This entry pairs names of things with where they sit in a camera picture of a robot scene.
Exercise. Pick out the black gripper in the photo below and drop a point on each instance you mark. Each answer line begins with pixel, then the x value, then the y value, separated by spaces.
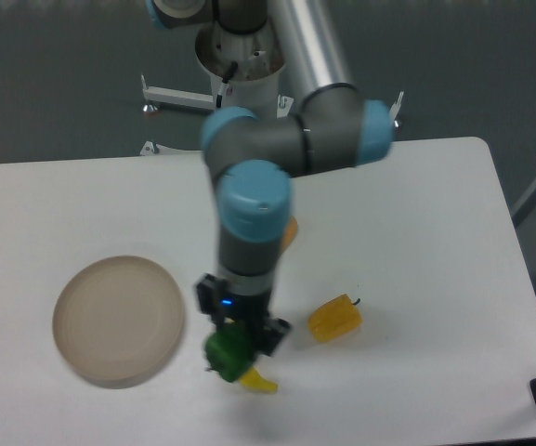
pixel 243 299

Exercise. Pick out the green toy pepper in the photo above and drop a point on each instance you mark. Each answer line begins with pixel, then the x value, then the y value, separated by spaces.
pixel 229 351

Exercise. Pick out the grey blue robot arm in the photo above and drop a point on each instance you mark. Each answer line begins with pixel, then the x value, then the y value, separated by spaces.
pixel 252 156

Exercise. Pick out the yellow toy pepper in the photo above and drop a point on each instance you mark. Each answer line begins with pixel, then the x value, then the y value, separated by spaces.
pixel 334 319

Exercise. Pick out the beige round plate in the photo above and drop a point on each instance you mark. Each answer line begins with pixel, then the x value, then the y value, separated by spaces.
pixel 118 322

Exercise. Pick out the yellow toy banana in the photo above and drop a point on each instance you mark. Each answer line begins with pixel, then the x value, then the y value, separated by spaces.
pixel 254 381

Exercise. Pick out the orange toy fruit slice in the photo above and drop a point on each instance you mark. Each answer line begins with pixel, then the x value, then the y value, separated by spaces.
pixel 289 234

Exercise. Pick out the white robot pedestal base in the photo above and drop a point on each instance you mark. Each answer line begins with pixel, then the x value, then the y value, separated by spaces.
pixel 260 96

